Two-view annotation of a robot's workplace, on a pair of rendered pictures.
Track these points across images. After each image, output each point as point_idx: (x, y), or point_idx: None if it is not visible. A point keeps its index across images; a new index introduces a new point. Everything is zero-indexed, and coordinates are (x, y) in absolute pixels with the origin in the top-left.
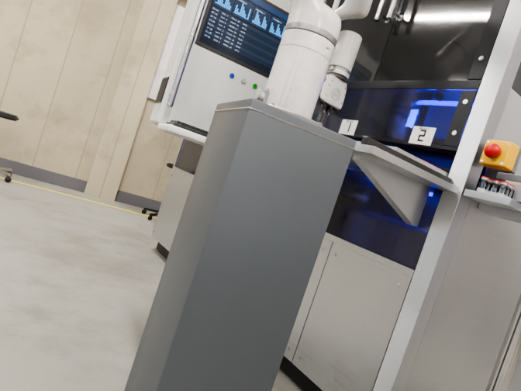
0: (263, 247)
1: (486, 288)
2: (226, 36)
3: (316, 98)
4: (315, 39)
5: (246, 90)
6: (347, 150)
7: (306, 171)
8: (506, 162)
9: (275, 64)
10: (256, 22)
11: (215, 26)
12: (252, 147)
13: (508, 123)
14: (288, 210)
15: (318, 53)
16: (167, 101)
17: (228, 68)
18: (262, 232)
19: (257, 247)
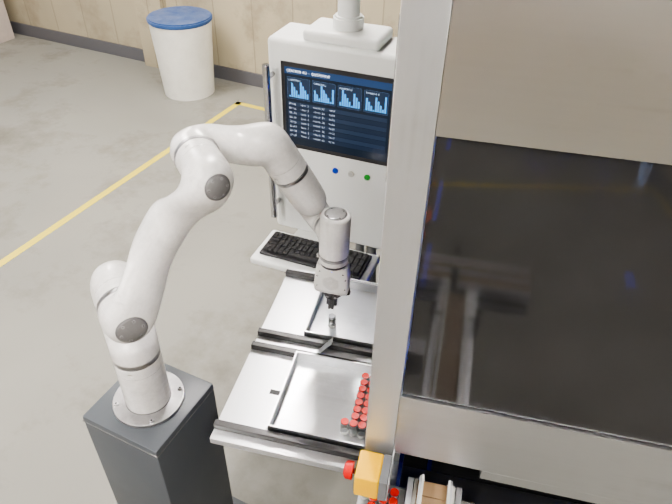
0: (135, 488)
1: None
2: (314, 129)
3: (146, 400)
4: (117, 370)
5: (358, 183)
6: (152, 456)
7: (134, 460)
8: (356, 492)
9: None
10: (344, 103)
11: (299, 122)
12: (97, 439)
13: (422, 429)
14: (137, 476)
15: (124, 379)
16: (278, 204)
17: (329, 163)
18: (130, 481)
19: (132, 487)
